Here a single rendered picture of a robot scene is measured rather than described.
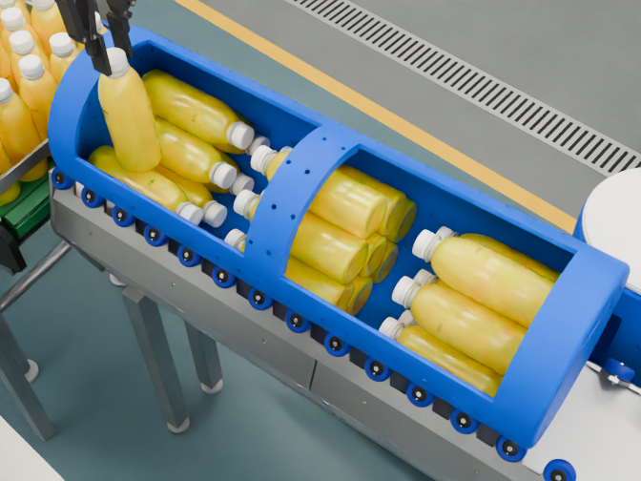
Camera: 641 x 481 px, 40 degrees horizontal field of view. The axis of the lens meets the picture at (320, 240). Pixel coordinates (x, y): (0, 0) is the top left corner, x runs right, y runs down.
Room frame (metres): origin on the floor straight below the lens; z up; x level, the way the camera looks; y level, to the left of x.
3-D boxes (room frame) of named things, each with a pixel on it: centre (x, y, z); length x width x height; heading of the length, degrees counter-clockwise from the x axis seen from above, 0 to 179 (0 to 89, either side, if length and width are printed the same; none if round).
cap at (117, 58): (0.99, 0.30, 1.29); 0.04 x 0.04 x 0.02
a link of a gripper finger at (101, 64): (0.97, 0.31, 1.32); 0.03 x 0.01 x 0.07; 54
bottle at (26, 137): (1.14, 0.55, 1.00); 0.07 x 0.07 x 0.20
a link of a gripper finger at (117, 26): (1.01, 0.28, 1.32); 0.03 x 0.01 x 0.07; 54
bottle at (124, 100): (0.99, 0.29, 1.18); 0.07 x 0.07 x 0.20
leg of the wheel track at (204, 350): (1.15, 0.30, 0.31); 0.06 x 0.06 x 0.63; 54
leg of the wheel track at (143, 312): (1.04, 0.39, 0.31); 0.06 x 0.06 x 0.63; 54
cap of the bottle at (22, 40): (1.26, 0.54, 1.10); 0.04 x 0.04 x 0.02
